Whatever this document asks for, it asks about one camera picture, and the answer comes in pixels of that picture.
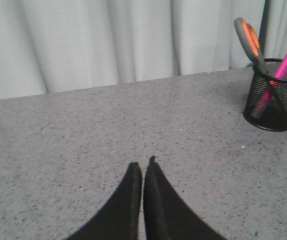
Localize pink marker pen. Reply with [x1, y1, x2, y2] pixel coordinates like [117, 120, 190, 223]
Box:
[252, 53, 287, 117]

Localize grey curtain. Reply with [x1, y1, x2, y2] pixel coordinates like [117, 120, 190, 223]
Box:
[0, 0, 287, 100]

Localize black mesh pen cup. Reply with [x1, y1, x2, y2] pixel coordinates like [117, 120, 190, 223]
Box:
[243, 58, 287, 132]

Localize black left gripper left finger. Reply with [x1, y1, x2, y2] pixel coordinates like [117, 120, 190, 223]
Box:
[68, 162, 143, 240]

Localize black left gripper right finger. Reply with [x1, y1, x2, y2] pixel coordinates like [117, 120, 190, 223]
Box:
[143, 155, 224, 240]

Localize grey orange scissors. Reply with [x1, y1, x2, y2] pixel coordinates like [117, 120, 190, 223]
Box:
[233, 16, 287, 118]

